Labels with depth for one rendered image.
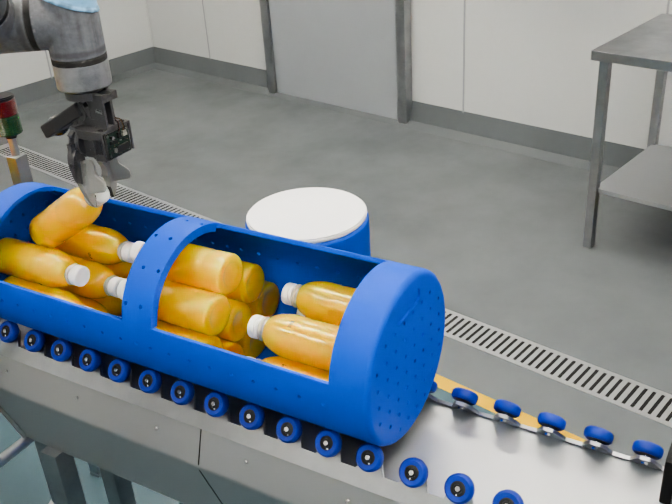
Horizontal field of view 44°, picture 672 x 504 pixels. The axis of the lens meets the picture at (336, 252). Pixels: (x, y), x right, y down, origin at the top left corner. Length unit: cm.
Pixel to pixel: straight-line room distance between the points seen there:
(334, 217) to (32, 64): 491
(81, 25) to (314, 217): 73
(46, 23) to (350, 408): 76
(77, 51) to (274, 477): 77
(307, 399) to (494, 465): 32
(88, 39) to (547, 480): 100
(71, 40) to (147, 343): 50
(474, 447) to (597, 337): 198
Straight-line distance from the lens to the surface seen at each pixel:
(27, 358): 180
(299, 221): 188
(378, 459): 133
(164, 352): 143
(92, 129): 148
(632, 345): 334
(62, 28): 142
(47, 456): 202
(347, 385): 122
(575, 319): 345
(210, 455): 153
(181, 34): 686
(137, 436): 164
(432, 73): 523
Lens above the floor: 187
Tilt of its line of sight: 29 degrees down
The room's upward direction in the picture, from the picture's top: 4 degrees counter-clockwise
